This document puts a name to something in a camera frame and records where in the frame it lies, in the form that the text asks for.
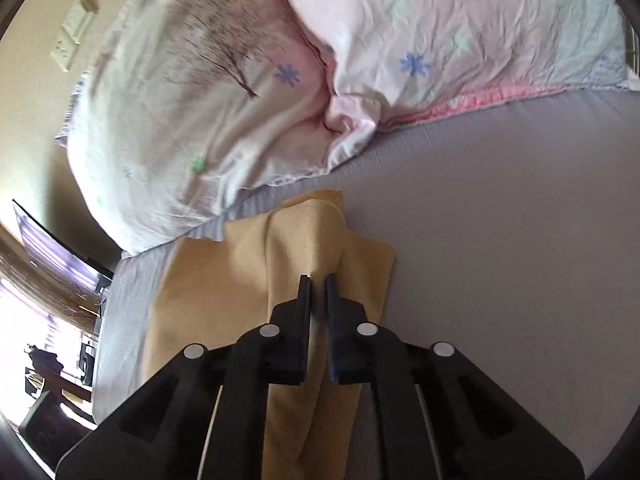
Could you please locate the grey bed sheet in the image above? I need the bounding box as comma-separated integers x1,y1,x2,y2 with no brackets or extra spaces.
91,80,640,480

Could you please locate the pink floral quilt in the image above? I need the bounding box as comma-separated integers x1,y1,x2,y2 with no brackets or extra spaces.
262,0,632,170

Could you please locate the flat screen television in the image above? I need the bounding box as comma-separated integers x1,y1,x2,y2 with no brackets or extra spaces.
12,199,115,306

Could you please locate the white wall switch panel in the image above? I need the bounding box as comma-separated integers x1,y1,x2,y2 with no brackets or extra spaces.
49,0,101,73

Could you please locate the yellow cloth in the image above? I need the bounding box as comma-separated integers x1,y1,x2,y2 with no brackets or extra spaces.
139,189,397,480

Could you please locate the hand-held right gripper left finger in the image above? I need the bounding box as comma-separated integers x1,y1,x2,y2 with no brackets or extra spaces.
55,275,315,480

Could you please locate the white tree-print pillow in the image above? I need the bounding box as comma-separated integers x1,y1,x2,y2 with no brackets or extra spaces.
54,0,337,256

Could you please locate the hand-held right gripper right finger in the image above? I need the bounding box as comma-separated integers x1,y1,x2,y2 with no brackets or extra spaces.
324,273,586,480

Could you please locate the dark wooden furniture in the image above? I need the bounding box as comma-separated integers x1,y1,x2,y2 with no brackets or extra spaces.
15,342,96,456

